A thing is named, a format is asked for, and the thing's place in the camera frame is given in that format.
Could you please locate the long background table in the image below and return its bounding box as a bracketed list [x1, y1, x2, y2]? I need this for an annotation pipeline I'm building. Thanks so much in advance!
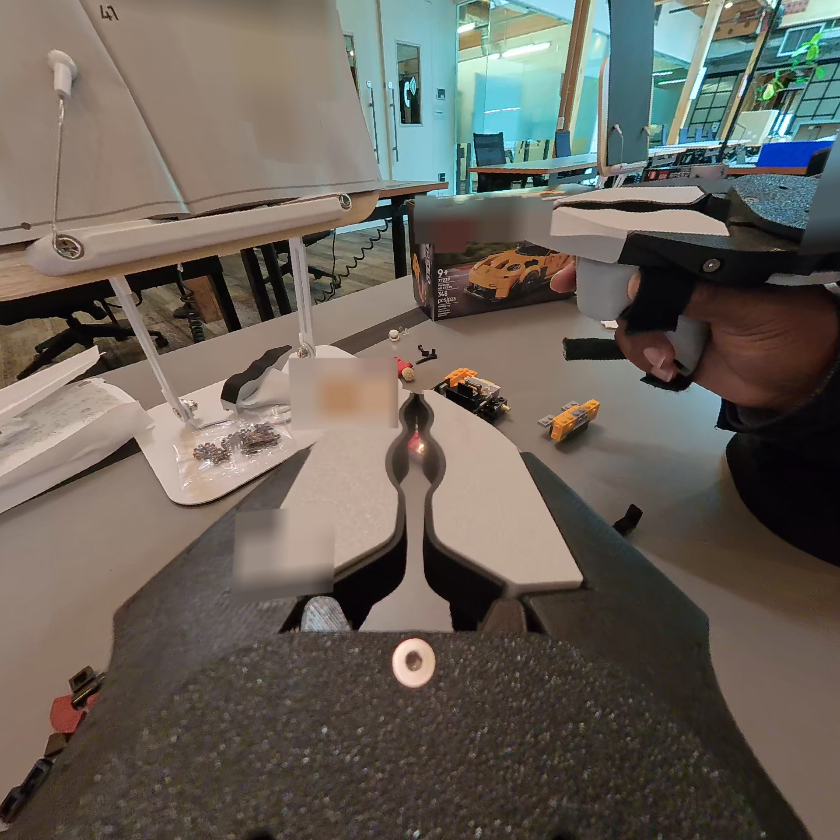
[469, 154, 602, 192]

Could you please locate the potted plant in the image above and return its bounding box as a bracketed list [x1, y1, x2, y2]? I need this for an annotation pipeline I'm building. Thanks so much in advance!
[754, 29, 828, 103]

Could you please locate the white paper bag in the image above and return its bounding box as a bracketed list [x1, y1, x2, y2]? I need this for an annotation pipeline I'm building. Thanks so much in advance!
[0, 344, 156, 514]

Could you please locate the clear bag of parts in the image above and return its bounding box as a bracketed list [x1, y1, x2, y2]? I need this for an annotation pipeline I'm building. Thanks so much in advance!
[173, 419, 290, 490]

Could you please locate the black brick car chassis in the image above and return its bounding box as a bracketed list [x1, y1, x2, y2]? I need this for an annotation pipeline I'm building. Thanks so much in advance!
[434, 367, 512, 421]

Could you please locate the person's right hand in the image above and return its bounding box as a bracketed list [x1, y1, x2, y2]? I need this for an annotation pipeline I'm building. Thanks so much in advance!
[551, 258, 840, 413]

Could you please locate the black office chair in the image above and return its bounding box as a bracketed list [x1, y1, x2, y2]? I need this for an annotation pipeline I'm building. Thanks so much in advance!
[0, 287, 169, 383]
[472, 130, 517, 175]

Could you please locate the yellow car toy box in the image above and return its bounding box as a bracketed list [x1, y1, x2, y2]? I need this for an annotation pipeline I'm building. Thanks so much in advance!
[405, 193, 580, 323]

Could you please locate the black white plastic bag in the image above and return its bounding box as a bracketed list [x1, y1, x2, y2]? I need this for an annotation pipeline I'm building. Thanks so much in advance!
[219, 344, 294, 421]

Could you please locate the grey divider panel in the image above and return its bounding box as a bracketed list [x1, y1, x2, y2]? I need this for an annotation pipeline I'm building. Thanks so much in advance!
[600, 0, 658, 175]

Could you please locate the dark toy box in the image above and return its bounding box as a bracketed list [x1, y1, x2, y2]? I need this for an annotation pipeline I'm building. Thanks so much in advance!
[646, 163, 727, 182]

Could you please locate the white book stand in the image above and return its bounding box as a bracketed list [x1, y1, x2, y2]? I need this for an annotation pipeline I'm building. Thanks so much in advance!
[26, 49, 355, 508]

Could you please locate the black coiled cable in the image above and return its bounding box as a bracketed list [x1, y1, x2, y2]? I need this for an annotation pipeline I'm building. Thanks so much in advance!
[314, 229, 389, 290]

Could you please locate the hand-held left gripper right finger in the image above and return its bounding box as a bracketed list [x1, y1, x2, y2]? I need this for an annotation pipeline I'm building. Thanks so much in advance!
[422, 389, 585, 597]

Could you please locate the wooden table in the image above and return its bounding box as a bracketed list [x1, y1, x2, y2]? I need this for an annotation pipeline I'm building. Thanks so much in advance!
[0, 180, 450, 330]

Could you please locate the dark red brick piece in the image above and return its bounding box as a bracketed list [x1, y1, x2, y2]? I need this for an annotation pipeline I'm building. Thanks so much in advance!
[50, 692, 100, 735]

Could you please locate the orange grey brick assembly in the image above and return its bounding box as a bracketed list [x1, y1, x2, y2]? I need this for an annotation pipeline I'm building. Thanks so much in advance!
[537, 398, 602, 442]

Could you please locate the blue plastic bin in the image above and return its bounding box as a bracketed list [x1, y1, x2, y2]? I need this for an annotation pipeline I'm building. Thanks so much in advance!
[757, 140, 835, 175]

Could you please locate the grey desk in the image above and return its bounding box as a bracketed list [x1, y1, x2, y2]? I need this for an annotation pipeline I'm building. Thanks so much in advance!
[0, 262, 840, 840]

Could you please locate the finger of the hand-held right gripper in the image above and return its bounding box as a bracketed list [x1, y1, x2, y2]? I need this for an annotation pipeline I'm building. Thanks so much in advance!
[549, 210, 731, 265]
[554, 185, 711, 211]

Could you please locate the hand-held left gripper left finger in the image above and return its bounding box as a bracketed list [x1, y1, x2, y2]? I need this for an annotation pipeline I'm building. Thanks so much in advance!
[282, 392, 416, 573]

